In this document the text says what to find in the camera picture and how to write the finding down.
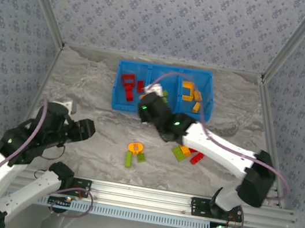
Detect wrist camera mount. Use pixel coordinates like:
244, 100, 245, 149
143, 81, 166, 98
60, 100, 78, 115

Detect orange eight-stud lego brick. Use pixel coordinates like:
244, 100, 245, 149
178, 144, 193, 158

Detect red lego window frame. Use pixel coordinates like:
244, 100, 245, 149
120, 72, 137, 88

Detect blue three-compartment plastic bin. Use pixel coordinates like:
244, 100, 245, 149
110, 55, 220, 126

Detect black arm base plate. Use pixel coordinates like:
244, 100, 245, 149
67, 177, 93, 199
188, 196, 244, 225

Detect green eight-stud lego brick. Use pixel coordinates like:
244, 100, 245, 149
169, 145, 186, 163

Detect orange lego window frame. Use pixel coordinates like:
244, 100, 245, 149
180, 80, 198, 103

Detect orange round lego plate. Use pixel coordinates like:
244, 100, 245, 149
127, 141, 145, 156

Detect light blue slotted cable duct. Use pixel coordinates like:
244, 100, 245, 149
2, 187, 214, 228

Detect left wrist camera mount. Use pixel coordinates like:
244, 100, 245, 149
60, 100, 78, 115

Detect long green lego brick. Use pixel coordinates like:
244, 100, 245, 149
123, 150, 135, 169

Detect wide aluminium frame rail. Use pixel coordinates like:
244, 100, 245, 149
8, 165, 300, 228

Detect purple camera cable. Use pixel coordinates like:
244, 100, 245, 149
123, 67, 305, 228
0, 91, 110, 222

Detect long red lego brick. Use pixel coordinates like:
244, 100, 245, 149
189, 151, 206, 167
122, 84, 136, 103

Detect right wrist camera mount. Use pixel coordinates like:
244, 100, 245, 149
143, 81, 166, 98

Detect thin aluminium rail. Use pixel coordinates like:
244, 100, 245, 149
63, 40, 265, 80

